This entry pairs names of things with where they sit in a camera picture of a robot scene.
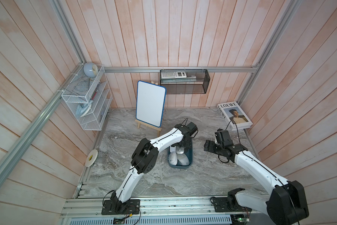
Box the pale blue desk clock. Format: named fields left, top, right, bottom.
left=84, top=62, right=99, bottom=78

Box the LOEWE book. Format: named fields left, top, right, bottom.
left=217, top=101, right=253, bottom=130

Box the white round mouse with logo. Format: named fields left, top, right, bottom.
left=168, top=152, right=178, bottom=166

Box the white slim mouse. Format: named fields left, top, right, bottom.
left=169, top=146, right=176, bottom=152

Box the white tape roll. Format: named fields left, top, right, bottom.
left=85, top=149, right=99, bottom=167

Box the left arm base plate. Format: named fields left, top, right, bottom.
left=101, top=200, right=140, bottom=215

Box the grey white mouse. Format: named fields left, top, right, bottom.
left=177, top=154, right=190, bottom=167

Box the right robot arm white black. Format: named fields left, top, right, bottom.
left=204, top=129, right=309, bottom=225

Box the white wire wall shelf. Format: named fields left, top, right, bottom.
left=61, top=64, right=113, bottom=131

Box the white iron on shelf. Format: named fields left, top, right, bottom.
left=75, top=100, right=93, bottom=118

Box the wooden easel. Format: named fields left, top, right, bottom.
left=135, top=119, right=162, bottom=137

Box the silver mouse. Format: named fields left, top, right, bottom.
left=176, top=147, right=184, bottom=154

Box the black mesh wall basket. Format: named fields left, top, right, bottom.
left=160, top=69, right=211, bottom=95

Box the whiteboard with blue frame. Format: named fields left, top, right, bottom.
left=136, top=81, right=167, bottom=127

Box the white calculator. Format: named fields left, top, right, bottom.
left=161, top=71, right=187, bottom=79

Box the aluminium front rail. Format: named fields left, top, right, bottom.
left=59, top=194, right=293, bottom=218

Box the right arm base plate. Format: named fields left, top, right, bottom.
left=210, top=196, right=252, bottom=212

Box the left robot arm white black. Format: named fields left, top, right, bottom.
left=110, top=122, right=198, bottom=211

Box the teal storage box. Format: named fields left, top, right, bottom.
left=167, top=146, right=193, bottom=169

